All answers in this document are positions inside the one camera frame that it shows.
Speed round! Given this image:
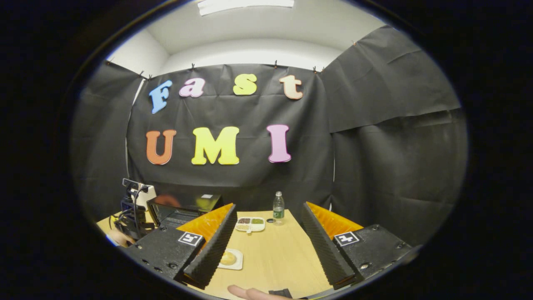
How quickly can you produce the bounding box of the clear plastic water bottle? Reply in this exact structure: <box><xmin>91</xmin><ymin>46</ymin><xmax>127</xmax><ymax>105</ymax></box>
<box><xmin>273</xmin><ymin>191</ymin><xmax>285</xmax><ymax>226</ymax></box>

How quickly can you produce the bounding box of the white divided snack plate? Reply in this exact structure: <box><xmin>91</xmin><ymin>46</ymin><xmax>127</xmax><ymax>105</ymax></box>
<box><xmin>235</xmin><ymin>217</ymin><xmax>266</xmax><ymax>234</ymax></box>

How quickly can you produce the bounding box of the black electric oven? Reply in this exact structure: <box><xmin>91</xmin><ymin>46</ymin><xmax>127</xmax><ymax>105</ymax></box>
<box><xmin>147</xmin><ymin>193</ymin><xmax>223</xmax><ymax>230</ymax></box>

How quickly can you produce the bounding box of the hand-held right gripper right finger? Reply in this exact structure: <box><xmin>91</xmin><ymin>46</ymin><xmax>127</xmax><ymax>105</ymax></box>
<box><xmin>301</xmin><ymin>202</ymin><xmax>413</xmax><ymax>290</ymax></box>

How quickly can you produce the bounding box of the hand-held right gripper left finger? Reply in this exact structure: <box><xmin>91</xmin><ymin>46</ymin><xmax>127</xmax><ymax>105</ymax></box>
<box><xmin>124</xmin><ymin>203</ymin><xmax>238</xmax><ymax>290</ymax></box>

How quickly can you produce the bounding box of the white rectangular plate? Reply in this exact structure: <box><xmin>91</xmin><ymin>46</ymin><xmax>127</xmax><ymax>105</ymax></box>
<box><xmin>217</xmin><ymin>248</ymin><xmax>244</xmax><ymax>270</ymax></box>

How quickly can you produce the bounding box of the long ceiling light panel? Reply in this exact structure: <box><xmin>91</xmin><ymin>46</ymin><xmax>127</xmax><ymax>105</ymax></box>
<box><xmin>197</xmin><ymin>0</ymin><xmax>295</xmax><ymax>16</ymax></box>

